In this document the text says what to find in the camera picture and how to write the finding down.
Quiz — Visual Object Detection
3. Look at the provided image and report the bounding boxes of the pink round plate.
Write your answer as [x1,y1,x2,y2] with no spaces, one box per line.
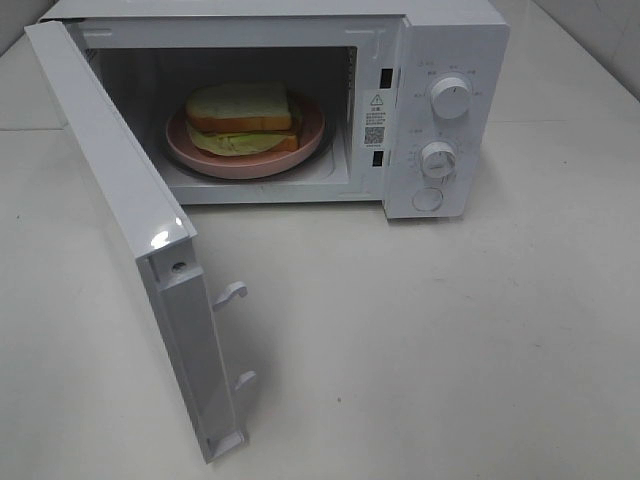
[165,94,326,180]

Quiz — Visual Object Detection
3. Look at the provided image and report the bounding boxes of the white microwave oven body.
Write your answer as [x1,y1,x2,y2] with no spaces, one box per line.
[36,1,509,219]

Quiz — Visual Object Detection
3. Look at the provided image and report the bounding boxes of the white upper power knob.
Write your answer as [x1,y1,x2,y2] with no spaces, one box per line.
[430,72,472,120]

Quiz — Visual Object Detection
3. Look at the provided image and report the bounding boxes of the glass microwave turntable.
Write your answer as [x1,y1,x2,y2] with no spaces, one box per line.
[163,114,335,183]

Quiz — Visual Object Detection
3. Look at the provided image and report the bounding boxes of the white round door button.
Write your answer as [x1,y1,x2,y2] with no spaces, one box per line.
[412,187,444,212]

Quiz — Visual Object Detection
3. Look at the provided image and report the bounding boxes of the white microwave door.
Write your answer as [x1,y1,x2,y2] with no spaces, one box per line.
[25,21,257,462]

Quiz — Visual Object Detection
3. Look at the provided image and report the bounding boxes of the white lower timer knob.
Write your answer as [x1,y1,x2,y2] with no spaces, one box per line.
[420,141,456,179]

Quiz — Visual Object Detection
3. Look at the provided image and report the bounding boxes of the white warning label sticker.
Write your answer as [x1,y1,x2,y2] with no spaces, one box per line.
[362,89,392,149]

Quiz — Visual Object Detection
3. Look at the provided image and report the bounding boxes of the toast sandwich with lettuce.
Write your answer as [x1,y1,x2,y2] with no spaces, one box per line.
[184,82,303,157]

